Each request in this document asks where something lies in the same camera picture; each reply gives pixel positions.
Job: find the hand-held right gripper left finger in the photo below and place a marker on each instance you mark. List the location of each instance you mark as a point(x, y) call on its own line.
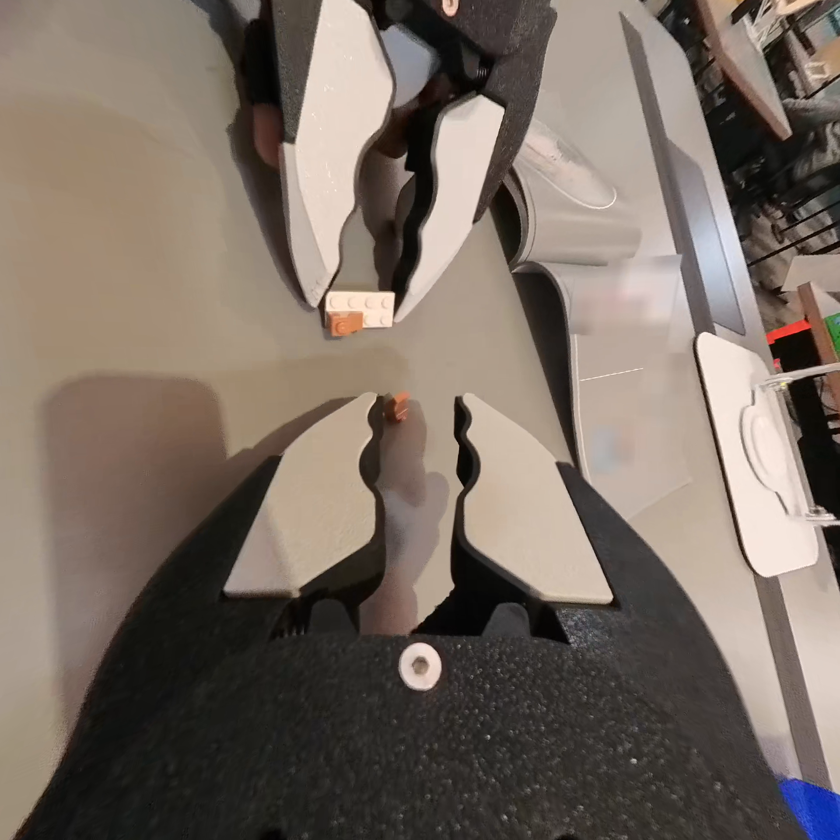
point(308, 525)

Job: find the grey instruction booklet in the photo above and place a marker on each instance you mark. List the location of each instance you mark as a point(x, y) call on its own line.
point(577, 229)

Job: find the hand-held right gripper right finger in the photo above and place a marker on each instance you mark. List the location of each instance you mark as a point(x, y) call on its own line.
point(531, 525)

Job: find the white stand base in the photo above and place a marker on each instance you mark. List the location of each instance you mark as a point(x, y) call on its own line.
point(728, 420)

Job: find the small white brick plate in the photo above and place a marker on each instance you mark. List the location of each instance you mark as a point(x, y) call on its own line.
point(367, 302)

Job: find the grey table with wooden edge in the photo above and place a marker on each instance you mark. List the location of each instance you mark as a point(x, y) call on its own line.
point(748, 65)

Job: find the person's left hand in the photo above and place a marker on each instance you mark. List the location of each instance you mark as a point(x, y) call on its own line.
point(266, 141)

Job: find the blue plastic bin with bricks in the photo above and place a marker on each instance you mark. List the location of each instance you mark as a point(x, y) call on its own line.
point(810, 814)

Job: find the grey desk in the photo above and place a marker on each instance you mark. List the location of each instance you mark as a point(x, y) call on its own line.
point(131, 262)

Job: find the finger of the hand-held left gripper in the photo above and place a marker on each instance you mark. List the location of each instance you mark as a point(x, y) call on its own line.
point(328, 131)
point(459, 170)

